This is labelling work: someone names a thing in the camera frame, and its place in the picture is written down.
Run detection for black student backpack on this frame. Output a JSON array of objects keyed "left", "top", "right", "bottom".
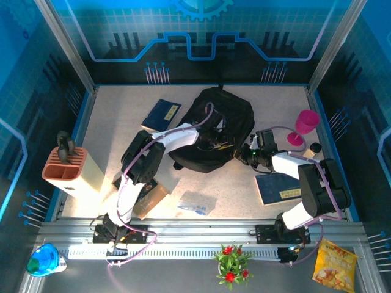
[{"left": 167, "top": 87, "right": 256, "bottom": 174}]

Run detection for large blue book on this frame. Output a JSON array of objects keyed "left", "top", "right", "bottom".
[{"left": 255, "top": 172, "right": 304, "bottom": 207}]

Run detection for small blue book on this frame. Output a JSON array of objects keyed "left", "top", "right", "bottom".
[{"left": 141, "top": 99, "right": 182, "bottom": 132}]

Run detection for clear plastic pencil case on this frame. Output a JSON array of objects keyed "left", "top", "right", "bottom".
[{"left": 177, "top": 190, "right": 217, "bottom": 217}]

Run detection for brown cover book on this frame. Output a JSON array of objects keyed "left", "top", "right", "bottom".
[{"left": 112, "top": 176, "right": 170, "bottom": 220}]

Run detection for yellow chips bag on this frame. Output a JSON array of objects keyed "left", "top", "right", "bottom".
[{"left": 312, "top": 237, "right": 359, "bottom": 293}]

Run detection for small bottle with black cap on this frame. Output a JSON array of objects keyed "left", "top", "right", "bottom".
[{"left": 302, "top": 142, "right": 322, "bottom": 159}]

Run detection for pink plastic goblet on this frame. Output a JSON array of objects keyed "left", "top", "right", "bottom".
[{"left": 287, "top": 109, "right": 321, "bottom": 147}]

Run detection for black control box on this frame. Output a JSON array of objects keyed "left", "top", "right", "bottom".
[
  {"left": 106, "top": 244, "right": 128, "bottom": 260},
  {"left": 277, "top": 246, "right": 302, "bottom": 264}
]

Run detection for potted plant with red flowers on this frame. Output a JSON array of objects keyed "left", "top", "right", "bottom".
[{"left": 212, "top": 243, "right": 254, "bottom": 291}]

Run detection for beige knife block orange top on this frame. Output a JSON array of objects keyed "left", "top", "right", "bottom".
[{"left": 42, "top": 146, "right": 104, "bottom": 198}]

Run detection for blue green plastic toy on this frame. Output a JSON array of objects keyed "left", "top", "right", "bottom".
[{"left": 26, "top": 243, "right": 68, "bottom": 278}]

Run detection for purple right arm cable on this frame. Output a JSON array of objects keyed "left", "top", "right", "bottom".
[{"left": 270, "top": 125, "right": 343, "bottom": 266}]

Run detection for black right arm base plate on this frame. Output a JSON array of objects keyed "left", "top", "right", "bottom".
[{"left": 255, "top": 224, "right": 312, "bottom": 245}]

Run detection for aluminium table rail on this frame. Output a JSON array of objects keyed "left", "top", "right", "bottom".
[{"left": 36, "top": 217, "right": 367, "bottom": 245}]

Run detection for white slotted cable duct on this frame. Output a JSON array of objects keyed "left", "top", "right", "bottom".
[{"left": 57, "top": 245, "right": 282, "bottom": 261}]

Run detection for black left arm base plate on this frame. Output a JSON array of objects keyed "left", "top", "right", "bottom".
[{"left": 92, "top": 224, "right": 148, "bottom": 244}]

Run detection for aluminium frame post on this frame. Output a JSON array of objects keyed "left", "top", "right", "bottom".
[
  {"left": 306, "top": 0, "right": 369, "bottom": 96},
  {"left": 32, "top": 0, "right": 99, "bottom": 96}
]

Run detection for black scissors handles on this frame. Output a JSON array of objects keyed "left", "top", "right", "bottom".
[{"left": 56, "top": 130, "right": 79, "bottom": 164}]

